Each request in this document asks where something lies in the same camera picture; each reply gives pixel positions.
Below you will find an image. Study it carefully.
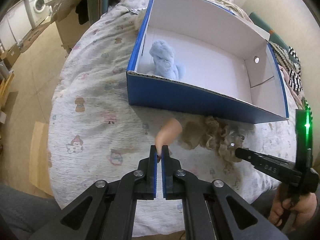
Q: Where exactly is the peach soft cylinder toy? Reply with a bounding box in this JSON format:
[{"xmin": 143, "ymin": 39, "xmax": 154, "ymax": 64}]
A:
[{"xmin": 155, "ymin": 118, "xmax": 183, "ymax": 157}]

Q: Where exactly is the beige lace scrunchie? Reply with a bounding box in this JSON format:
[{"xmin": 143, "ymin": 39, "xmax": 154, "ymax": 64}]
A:
[{"xmin": 178, "ymin": 116, "xmax": 247, "ymax": 163}]

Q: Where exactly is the person's right hand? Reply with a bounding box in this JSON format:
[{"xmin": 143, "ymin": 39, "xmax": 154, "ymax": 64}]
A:
[{"xmin": 268, "ymin": 189, "xmax": 318, "ymax": 229}]

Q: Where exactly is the white patterned bed quilt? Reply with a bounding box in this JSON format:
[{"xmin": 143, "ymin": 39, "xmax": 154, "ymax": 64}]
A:
[{"xmin": 48, "ymin": 0, "xmax": 297, "ymax": 239}]

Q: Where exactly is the light wooden board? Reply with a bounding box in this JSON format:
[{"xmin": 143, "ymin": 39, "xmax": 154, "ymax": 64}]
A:
[{"xmin": 29, "ymin": 121, "xmax": 53, "ymax": 196}]

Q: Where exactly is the light blue plush toy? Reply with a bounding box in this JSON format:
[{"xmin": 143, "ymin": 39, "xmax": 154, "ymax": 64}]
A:
[{"xmin": 147, "ymin": 40, "xmax": 185, "ymax": 81}]

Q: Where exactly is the black white striped cloth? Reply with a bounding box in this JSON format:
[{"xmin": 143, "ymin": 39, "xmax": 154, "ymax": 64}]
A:
[{"xmin": 268, "ymin": 41, "xmax": 312, "ymax": 111}]

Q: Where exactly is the blue white cardboard box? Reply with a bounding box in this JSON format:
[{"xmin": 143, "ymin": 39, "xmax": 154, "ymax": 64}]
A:
[{"xmin": 126, "ymin": 0, "xmax": 289, "ymax": 124}]

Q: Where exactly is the teal orange cushion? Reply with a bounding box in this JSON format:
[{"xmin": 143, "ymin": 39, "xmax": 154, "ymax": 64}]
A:
[{"xmin": 249, "ymin": 12, "xmax": 300, "ymax": 63}]

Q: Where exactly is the silver pill blister pack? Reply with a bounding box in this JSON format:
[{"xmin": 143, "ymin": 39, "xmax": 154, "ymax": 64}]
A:
[{"xmin": 128, "ymin": 8, "xmax": 146, "ymax": 15}]

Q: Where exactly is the cardboard box on floor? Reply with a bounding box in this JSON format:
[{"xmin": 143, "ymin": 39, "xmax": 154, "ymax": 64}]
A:
[{"xmin": 1, "ymin": 44, "xmax": 21, "ymax": 70}]

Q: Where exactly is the brown floor mat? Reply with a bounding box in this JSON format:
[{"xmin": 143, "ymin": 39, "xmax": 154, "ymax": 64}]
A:
[{"xmin": 19, "ymin": 22, "xmax": 50, "ymax": 53}]

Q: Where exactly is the teal orange hanging towel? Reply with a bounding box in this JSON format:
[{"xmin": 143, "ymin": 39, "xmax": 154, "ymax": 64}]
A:
[{"xmin": 75, "ymin": 0, "xmax": 109, "ymax": 25}]

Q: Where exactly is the white kitchen cabinet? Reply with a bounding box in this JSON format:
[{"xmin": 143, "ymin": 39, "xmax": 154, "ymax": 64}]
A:
[{"xmin": 1, "ymin": 1, "xmax": 31, "ymax": 50}]

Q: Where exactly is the white washing machine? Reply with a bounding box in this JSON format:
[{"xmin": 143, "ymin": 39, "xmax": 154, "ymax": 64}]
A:
[{"xmin": 24, "ymin": 0, "xmax": 50, "ymax": 29}]

